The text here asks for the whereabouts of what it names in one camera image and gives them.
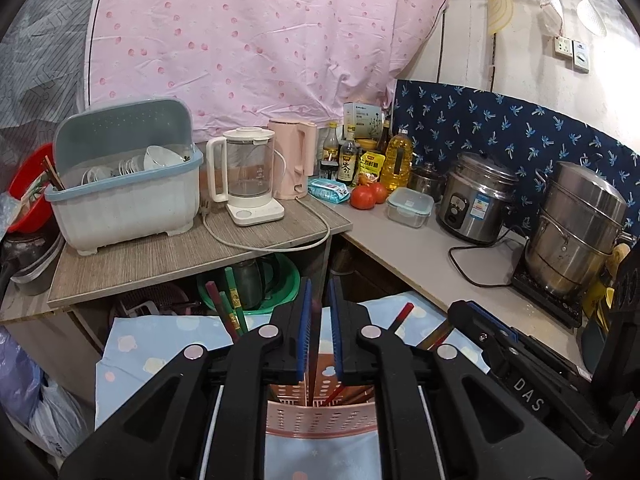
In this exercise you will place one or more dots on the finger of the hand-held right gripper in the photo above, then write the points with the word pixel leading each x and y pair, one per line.
pixel 477 320

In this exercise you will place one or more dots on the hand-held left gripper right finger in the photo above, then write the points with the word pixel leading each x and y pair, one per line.
pixel 336 332

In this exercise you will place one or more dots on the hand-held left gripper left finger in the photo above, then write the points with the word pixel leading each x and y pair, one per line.
pixel 304 332

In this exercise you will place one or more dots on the dark chopstick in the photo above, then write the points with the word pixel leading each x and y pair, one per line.
pixel 315 345

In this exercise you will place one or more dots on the red and black chopstick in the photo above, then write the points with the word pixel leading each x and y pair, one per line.
pixel 401 317
pixel 334 395

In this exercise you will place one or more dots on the pink perforated utensil holder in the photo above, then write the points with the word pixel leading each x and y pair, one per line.
pixel 320 420

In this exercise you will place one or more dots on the green plastic basin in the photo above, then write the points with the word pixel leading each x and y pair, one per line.
pixel 285 285

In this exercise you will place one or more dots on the blue plastic basin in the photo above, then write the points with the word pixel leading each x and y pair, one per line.
pixel 590 340

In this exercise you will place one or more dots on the black induction cooktop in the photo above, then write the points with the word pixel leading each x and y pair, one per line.
pixel 545 295

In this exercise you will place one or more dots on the yellow bowls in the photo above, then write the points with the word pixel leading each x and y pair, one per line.
pixel 597 300

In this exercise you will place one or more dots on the beige kitchen counter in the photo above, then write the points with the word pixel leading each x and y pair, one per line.
pixel 400 255

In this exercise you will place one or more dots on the steel rice cooker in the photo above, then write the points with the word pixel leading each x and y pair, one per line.
pixel 475 200

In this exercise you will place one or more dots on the clear food container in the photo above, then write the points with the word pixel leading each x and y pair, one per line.
pixel 409 207

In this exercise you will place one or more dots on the large steel steamer pot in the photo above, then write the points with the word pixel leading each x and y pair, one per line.
pixel 575 230

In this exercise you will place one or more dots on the red tomato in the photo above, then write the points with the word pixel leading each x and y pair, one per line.
pixel 362 198
pixel 380 191

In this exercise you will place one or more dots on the blue wet wipes packet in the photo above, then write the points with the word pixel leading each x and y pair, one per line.
pixel 328 191

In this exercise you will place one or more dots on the small steel pot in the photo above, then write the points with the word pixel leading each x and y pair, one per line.
pixel 426 182

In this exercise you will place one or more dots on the wooden side table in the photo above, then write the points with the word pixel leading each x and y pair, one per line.
pixel 175 260

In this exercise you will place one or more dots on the tan loofah sponge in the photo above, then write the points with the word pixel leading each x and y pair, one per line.
pixel 621 255

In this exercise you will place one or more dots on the blue polka dot blanket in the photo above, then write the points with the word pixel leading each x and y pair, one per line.
pixel 145 355

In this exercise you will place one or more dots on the white glass electric kettle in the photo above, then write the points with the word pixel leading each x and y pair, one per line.
pixel 247 175

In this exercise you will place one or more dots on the yellow seasoning packet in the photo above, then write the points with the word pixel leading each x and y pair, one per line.
pixel 371 167

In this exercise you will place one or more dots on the pink electric kettle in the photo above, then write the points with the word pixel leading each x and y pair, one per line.
pixel 292 160

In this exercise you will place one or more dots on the dark sauce bottle white label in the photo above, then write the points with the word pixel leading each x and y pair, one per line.
pixel 348 160

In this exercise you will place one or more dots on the yellow cooking oil bottle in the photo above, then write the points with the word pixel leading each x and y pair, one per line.
pixel 396 160

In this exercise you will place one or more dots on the small yellow-capped sauce bottle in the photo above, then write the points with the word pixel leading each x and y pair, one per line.
pixel 330 150

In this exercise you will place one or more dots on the navy printed cloth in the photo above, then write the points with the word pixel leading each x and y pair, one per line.
pixel 500 125

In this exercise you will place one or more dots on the tall dark sauce bottle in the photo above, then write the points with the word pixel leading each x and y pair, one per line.
pixel 383 137

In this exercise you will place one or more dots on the grey-blue dish drainer box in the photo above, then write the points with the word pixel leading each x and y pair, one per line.
pixel 125 215

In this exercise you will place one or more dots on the white and green carton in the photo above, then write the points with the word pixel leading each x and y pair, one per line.
pixel 362 120

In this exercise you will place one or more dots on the white bowl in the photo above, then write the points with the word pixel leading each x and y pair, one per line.
pixel 162 157

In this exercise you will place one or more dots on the stack of small white bowls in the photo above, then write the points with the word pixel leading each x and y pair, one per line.
pixel 131 166

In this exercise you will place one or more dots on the white plastic bag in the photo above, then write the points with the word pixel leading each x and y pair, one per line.
pixel 60 415

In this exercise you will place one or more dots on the dark cooking pan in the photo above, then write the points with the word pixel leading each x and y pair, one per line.
pixel 30 265

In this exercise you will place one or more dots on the purple plastic bag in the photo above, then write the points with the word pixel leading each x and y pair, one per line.
pixel 17 375

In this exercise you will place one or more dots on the pink dotted cloth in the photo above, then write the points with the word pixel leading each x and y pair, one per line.
pixel 260 40

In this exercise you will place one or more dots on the red plastic basin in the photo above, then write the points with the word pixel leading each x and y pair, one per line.
pixel 27 185

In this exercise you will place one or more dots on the white rice paddle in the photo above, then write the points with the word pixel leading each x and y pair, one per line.
pixel 592 15

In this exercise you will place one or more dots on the grey striped cloth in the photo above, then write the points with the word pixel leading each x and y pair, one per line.
pixel 40 50

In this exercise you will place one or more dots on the white wall socket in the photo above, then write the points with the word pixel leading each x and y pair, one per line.
pixel 563 46

